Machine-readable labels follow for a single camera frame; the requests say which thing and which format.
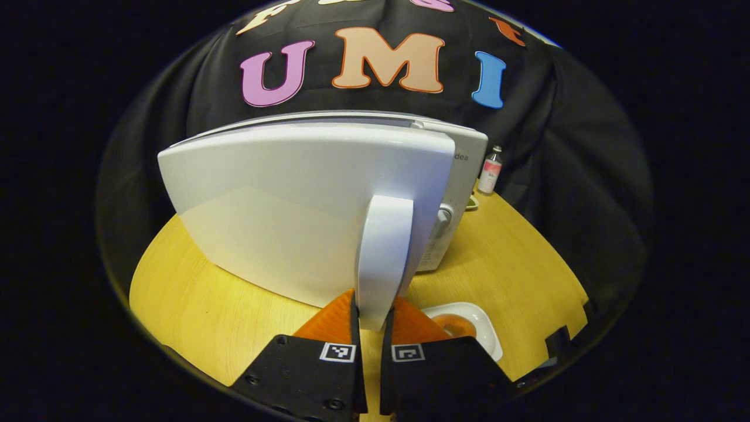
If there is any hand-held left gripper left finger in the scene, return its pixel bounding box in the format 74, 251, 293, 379
230, 288, 369, 422

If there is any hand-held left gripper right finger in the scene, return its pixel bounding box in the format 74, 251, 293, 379
380, 296, 516, 420

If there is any sugared ring doughnut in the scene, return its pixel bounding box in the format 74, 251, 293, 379
434, 314, 477, 339

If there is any white microwave oven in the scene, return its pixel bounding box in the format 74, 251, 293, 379
157, 110, 489, 332

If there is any white square plate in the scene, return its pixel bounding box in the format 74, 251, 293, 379
422, 302, 503, 362

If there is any small clear bottle pink label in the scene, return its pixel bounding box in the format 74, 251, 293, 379
478, 145, 503, 195

